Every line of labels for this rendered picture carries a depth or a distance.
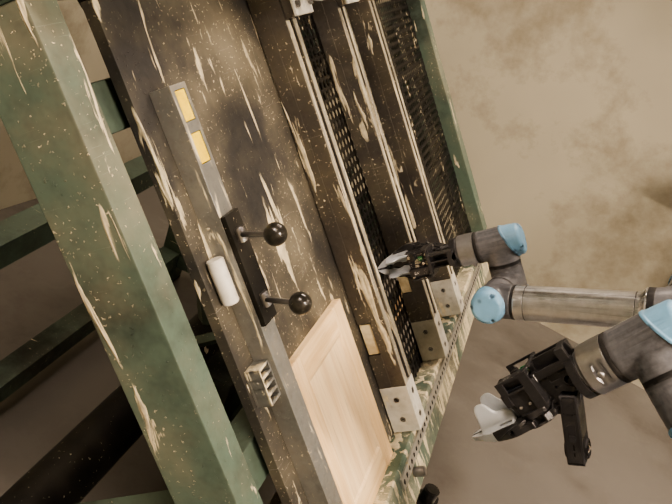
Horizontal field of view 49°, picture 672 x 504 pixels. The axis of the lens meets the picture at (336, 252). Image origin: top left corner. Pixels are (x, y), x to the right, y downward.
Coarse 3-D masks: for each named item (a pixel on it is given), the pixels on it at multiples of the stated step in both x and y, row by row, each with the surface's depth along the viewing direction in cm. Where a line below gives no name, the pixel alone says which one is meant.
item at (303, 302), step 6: (264, 294) 124; (294, 294) 117; (300, 294) 116; (306, 294) 117; (264, 300) 124; (270, 300) 123; (276, 300) 122; (282, 300) 120; (288, 300) 119; (294, 300) 116; (300, 300) 116; (306, 300) 116; (264, 306) 125; (294, 306) 116; (300, 306) 116; (306, 306) 116; (294, 312) 116; (300, 312) 116; (306, 312) 117
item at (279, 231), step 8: (272, 224) 113; (280, 224) 113; (240, 232) 121; (248, 232) 119; (256, 232) 118; (264, 232) 113; (272, 232) 112; (280, 232) 113; (240, 240) 121; (272, 240) 113; (280, 240) 113
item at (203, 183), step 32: (160, 96) 114; (192, 128) 117; (192, 160) 117; (192, 192) 119; (224, 192) 122; (224, 256) 122; (256, 320) 125; (256, 352) 127; (288, 384) 130; (288, 416) 130; (288, 448) 133; (320, 448) 136; (320, 480) 134
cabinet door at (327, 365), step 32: (320, 320) 154; (320, 352) 149; (352, 352) 163; (320, 384) 146; (352, 384) 161; (320, 416) 143; (352, 416) 158; (352, 448) 154; (384, 448) 170; (352, 480) 151
